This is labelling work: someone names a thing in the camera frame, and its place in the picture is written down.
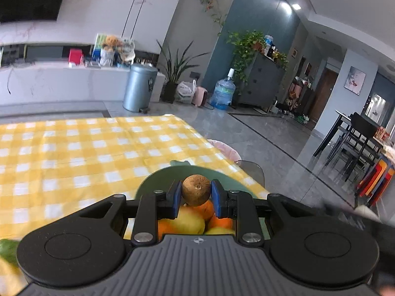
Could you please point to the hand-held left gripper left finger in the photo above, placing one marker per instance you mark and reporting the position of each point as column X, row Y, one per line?
column 176, row 200

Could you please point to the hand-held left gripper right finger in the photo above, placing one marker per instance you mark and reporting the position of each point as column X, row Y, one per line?
column 217, row 199

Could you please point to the orange tangerine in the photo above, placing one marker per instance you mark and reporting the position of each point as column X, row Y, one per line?
column 163, row 229
column 206, row 211
column 221, row 223

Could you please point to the brown longan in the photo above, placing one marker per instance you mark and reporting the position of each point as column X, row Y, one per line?
column 196, row 190

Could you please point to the large yellow-green pear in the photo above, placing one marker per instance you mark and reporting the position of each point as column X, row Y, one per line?
column 188, row 222
column 219, row 231

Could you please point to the green colander bowl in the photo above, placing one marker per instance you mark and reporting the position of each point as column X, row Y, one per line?
column 154, row 182

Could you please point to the transparent chair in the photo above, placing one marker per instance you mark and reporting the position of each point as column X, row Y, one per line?
column 250, row 172

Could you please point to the pink chair cushion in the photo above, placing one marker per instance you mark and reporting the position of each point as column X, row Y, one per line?
column 225, row 150

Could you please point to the colourful stacked stools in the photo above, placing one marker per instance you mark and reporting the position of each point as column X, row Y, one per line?
column 378, row 182

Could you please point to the pink space heater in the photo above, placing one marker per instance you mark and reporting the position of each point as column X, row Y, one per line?
column 200, row 96

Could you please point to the blue water jug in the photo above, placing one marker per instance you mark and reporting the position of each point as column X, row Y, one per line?
column 222, row 94

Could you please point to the white plastic bag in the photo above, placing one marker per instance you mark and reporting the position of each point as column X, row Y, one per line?
column 185, row 93

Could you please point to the black dining chair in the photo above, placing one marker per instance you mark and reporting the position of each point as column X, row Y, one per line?
column 365, row 129

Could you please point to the silver pedal trash can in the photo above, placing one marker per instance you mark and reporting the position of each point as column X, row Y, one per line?
column 139, row 88

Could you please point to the yellow checkered tablecloth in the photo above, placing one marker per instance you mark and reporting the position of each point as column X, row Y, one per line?
column 61, row 166

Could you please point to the long-leaved potted plant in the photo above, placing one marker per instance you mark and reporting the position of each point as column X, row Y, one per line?
column 174, row 74

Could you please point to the cluttered shoe shelf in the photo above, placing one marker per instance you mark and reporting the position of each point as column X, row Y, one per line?
column 294, row 98

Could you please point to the grey drawer cabinet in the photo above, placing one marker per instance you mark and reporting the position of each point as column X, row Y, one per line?
column 262, row 80

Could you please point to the black dining table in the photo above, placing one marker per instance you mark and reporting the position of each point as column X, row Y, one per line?
column 342, row 118

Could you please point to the brown wooden door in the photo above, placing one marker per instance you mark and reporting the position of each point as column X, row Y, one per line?
column 320, row 95

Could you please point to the leafy potted vine plant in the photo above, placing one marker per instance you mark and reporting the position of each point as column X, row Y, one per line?
column 243, row 46

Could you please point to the white marble tv console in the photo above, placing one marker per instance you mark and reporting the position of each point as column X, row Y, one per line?
column 61, row 80

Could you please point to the plastic bottle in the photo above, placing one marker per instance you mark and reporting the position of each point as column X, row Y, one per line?
column 268, row 40

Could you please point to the brown teddy bear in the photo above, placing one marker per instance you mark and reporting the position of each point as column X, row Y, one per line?
column 111, row 43

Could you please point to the blue green printed box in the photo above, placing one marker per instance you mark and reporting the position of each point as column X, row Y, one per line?
column 98, row 47

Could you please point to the green cucumber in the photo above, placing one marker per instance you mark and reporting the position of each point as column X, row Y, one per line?
column 8, row 249

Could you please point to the red box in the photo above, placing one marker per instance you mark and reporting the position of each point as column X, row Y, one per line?
column 76, row 57

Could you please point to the hanging vine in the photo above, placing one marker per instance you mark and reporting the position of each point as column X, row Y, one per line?
column 211, row 6

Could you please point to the wall painting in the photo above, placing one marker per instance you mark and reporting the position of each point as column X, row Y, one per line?
column 355, row 80

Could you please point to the small wall frame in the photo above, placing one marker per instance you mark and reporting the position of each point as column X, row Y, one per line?
column 295, row 53

